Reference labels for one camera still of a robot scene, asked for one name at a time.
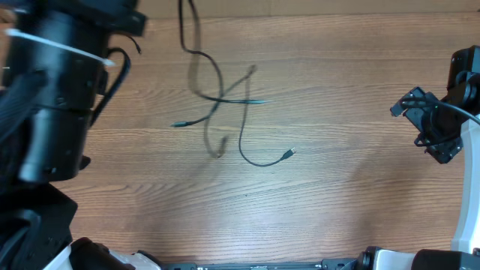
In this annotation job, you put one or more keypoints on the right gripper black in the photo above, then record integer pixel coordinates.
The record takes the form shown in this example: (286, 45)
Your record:
(444, 148)

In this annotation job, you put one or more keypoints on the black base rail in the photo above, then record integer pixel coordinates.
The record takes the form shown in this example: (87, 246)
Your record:
(258, 266)

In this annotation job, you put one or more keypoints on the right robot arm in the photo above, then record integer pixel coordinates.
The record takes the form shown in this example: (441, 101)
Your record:
(463, 97)

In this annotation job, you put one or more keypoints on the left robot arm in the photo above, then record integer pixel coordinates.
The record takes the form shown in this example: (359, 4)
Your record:
(53, 89)

